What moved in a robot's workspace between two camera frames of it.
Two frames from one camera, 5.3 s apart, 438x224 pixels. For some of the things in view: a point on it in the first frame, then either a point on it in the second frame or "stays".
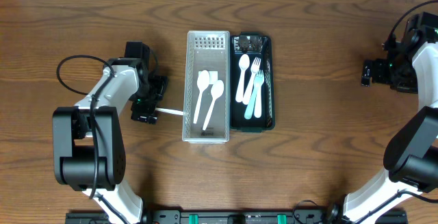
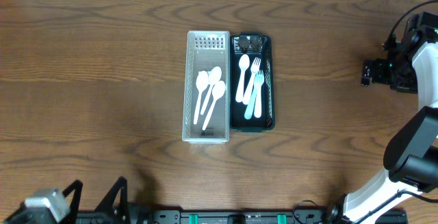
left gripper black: x=146 y=115 -> x=99 y=212
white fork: x=254 y=68 stays
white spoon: x=202 y=81 stays
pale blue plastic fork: x=259 y=79 stays
